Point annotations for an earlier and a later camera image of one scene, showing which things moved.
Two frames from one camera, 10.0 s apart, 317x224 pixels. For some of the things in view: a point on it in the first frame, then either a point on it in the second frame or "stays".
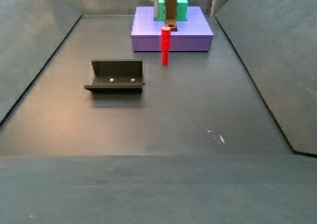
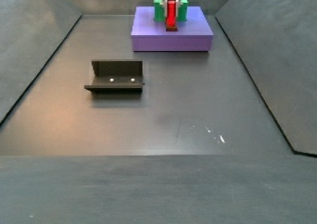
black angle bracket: [117, 74] stays
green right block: [181, 9] stays
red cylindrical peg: [167, 43] -> [172, 10]
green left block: [161, 10] stays
